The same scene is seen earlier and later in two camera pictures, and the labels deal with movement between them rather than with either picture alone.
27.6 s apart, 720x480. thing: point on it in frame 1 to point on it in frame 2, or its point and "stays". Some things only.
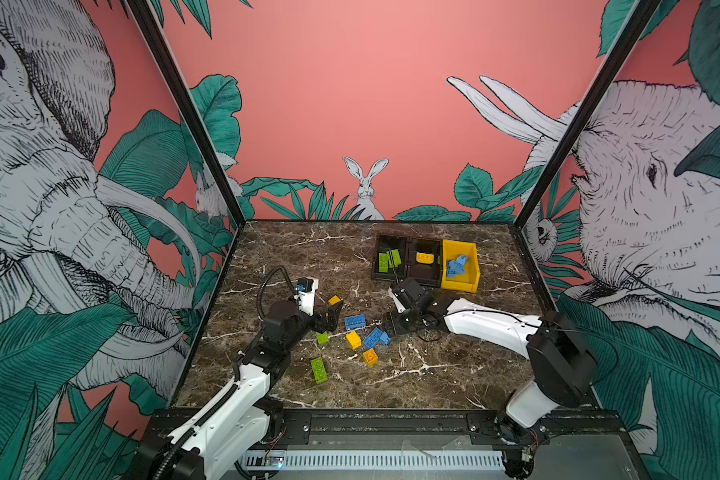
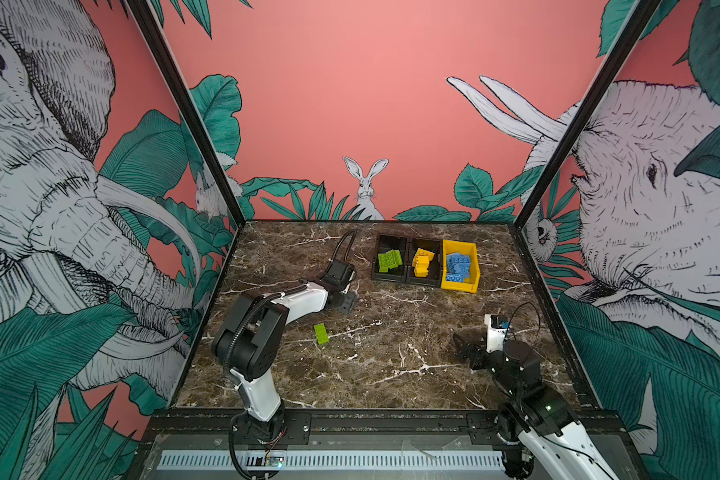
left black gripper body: [303, 326] to [347, 302]
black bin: [384, 244] stays
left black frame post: [156, 36] stays
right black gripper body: [405, 322] to [496, 365]
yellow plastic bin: [467, 282] stays
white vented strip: [474, 460] stays
